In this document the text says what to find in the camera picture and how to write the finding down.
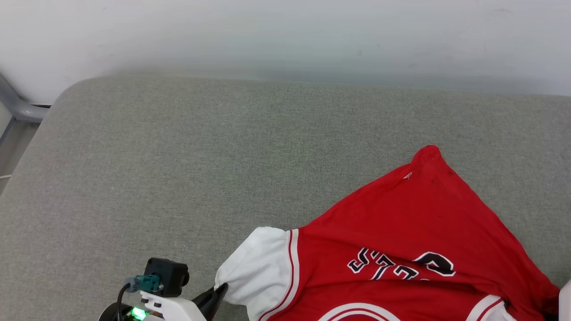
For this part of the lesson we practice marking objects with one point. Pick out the red and white basketball jersey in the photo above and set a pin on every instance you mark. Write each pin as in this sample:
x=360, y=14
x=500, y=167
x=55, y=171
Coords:
x=424, y=214

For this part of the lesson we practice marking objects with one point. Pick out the grey metal frame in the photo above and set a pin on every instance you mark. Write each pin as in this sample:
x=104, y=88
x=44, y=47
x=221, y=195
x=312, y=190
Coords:
x=22, y=111

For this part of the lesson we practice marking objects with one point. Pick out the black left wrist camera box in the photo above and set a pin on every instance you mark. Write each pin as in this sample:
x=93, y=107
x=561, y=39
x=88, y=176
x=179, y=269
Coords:
x=166, y=276

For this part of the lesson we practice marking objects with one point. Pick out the teal camera connector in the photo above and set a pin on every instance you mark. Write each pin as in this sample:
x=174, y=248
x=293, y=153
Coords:
x=146, y=283

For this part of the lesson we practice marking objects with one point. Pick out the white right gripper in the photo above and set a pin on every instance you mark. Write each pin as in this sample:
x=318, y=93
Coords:
x=565, y=303

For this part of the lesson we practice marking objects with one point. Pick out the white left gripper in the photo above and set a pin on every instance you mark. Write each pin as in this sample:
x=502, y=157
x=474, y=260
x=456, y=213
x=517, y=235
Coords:
x=171, y=307

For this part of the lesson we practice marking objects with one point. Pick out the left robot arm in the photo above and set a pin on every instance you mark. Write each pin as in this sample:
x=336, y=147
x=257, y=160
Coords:
x=113, y=314

